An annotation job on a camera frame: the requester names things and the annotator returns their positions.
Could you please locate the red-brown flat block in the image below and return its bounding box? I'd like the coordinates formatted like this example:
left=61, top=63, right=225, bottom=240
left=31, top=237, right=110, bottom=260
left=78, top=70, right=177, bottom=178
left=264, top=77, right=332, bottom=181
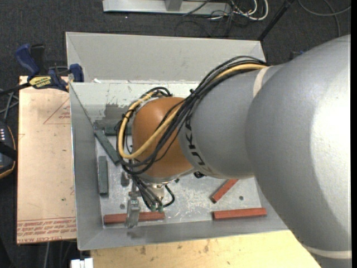
left=210, top=178, right=240, bottom=204
left=103, top=211, right=166, bottom=225
left=212, top=207, right=268, bottom=221

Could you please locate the dark green flat block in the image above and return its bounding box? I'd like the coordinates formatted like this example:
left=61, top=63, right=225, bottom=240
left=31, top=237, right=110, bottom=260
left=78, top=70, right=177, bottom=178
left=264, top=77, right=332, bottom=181
left=94, top=129, right=122, bottom=166
left=97, top=155, right=109, bottom=197

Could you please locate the brown cardboard board red print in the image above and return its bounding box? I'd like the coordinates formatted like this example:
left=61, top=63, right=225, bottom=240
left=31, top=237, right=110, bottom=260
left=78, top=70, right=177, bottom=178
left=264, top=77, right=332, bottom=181
left=16, top=75, right=78, bottom=245

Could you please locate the grey metal bin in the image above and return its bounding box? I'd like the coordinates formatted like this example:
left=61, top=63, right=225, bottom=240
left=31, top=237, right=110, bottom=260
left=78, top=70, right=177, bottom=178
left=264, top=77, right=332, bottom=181
left=65, top=31, right=291, bottom=251

